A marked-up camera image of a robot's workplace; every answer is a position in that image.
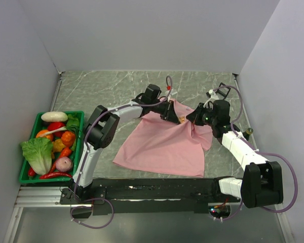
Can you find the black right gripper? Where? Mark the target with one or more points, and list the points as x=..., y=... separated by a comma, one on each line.
x=194, y=117

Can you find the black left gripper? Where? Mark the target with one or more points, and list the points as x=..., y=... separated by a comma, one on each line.
x=169, y=114

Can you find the red maple leaf brooch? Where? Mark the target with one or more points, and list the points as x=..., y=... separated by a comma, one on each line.
x=182, y=119

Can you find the pink t-shirt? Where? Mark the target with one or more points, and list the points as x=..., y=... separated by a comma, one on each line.
x=160, y=146

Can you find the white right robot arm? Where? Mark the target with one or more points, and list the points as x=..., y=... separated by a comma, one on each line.
x=261, y=184

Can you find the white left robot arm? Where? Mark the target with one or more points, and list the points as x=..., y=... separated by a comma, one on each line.
x=102, y=126

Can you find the black brooch box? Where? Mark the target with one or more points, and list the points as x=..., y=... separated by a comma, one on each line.
x=223, y=90

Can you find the green glass bottle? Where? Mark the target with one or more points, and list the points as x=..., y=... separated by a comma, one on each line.
x=247, y=134

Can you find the orange carrot toy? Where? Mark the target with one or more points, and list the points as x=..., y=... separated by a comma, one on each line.
x=68, y=138

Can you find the yellow pepper toy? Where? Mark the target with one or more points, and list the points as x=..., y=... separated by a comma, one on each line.
x=58, y=145

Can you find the white radish toy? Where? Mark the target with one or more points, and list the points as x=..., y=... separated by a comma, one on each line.
x=54, y=116

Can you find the purple onion toy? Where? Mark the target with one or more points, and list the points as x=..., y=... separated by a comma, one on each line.
x=64, y=164

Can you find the red tomato toy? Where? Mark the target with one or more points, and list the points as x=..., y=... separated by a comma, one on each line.
x=56, y=125

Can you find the green plastic crate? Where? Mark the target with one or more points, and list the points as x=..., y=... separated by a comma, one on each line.
x=75, y=156

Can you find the orange fruit toy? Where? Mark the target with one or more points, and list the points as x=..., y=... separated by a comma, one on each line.
x=45, y=134

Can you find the green lettuce toy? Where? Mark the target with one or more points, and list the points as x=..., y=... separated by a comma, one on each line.
x=37, y=151

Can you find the red chili pepper toy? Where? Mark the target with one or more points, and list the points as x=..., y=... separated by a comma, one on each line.
x=32, y=173

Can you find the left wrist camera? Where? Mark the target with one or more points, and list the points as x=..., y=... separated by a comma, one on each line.
x=172, y=91

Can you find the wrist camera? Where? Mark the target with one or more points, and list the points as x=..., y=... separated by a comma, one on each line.
x=212, y=97
x=172, y=91

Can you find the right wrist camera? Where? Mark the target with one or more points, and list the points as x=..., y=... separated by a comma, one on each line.
x=212, y=97

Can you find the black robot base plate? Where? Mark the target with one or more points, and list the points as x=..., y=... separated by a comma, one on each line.
x=105, y=196

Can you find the aluminium table edge rail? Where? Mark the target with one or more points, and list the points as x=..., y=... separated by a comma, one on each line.
x=60, y=78

